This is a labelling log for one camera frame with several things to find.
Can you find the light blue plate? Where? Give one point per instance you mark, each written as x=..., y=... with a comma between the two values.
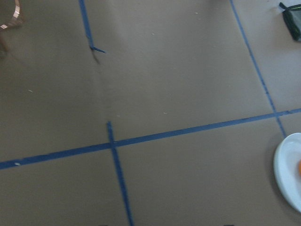
x=286, y=158

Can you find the orange fruit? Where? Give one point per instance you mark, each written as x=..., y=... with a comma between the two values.
x=299, y=168

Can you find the black folded cloth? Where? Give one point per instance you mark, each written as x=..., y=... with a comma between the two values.
x=292, y=18

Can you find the copper wire bottle rack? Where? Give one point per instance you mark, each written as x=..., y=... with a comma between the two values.
x=11, y=15

